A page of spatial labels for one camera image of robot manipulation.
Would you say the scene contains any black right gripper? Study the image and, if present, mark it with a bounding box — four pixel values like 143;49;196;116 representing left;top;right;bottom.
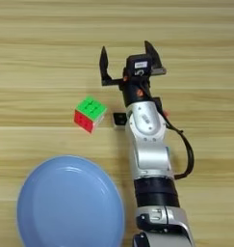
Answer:
99;40;168;106

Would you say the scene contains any colourful Rubik's cube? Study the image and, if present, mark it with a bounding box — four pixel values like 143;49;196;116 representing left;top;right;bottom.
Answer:
73;96;108;134

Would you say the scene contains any black box with white label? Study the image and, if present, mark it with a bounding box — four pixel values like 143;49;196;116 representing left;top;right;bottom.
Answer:
125;53;153;78

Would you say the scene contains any blue round plate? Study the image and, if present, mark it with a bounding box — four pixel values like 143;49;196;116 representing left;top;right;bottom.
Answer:
15;154;126;247

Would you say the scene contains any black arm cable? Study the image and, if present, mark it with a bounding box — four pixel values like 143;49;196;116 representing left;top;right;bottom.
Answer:
139;80;195;180

